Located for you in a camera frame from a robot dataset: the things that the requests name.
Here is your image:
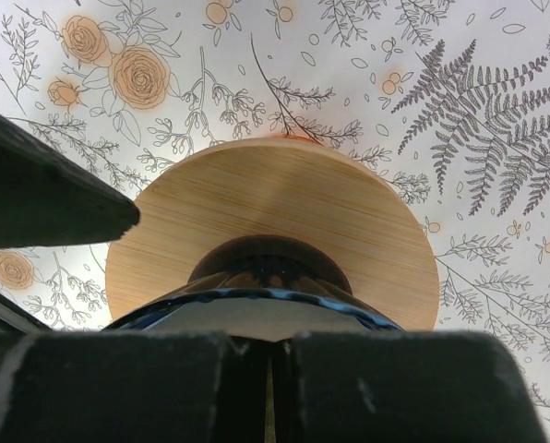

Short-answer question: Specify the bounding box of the floral table mat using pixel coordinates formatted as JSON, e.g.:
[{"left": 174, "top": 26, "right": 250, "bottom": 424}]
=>
[{"left": 0, "top": 1, "right": 550, "bottom": 440}]

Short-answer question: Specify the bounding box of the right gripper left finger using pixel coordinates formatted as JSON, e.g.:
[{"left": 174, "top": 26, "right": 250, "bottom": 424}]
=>
[{"left": 0, "top": 332, "right": 265, "bottom": 442}]

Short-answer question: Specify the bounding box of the orange glass dripper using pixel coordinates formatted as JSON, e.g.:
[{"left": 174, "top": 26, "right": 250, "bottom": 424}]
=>
[{"left": 277, "top": 134, "right": 320, "bottom": 145}]

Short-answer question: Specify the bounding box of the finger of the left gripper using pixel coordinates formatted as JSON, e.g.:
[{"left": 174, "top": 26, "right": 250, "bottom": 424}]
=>
[{"left": 0, "top": 114, "right": 140, "bottom": 249}]

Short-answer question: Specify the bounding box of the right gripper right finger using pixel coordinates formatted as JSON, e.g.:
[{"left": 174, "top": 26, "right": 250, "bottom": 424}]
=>
[{"left": 273, "top": 332, "right": 545, "bottom": 442}]

